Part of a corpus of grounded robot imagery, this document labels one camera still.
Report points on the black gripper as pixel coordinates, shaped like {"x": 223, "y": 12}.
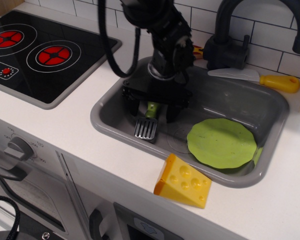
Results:
{"x": 142, "y": 86}

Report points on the green handled grey spatula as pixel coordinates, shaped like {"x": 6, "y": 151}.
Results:
{"x": 146, "y": 126}

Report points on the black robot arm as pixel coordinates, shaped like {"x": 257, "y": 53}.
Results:
{"x": 163, "y": 77}

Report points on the green plate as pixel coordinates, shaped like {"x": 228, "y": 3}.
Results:
{"x": 221, "y": 143}

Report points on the grey sink basin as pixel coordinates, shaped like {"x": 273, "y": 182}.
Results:
{"x": 262, "y": 111}

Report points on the toy pizza slice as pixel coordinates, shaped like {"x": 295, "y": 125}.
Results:
{"x": 198, "y": 52}

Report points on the yellow cheese wedge toy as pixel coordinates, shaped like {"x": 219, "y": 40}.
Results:
{"x": 182, "y": 183}

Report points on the black faucet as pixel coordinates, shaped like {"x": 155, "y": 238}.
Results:
{"x": 220, "y": 51}

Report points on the black toy stove top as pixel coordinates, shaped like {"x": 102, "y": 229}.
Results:
{"x": 43, "y": 61}

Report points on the grey oven knob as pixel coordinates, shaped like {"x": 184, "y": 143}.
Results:
{"x": 18, "y": 149}

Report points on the dark grey dishwasher handle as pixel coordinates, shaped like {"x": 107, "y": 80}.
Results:
{"x": 95, "y": 220}

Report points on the yellow handled toy knife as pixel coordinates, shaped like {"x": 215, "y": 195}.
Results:
{"x": 284, "y": 83}

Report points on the grey oven door handle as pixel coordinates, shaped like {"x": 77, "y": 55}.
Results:
{"x": 12, "y": 169}

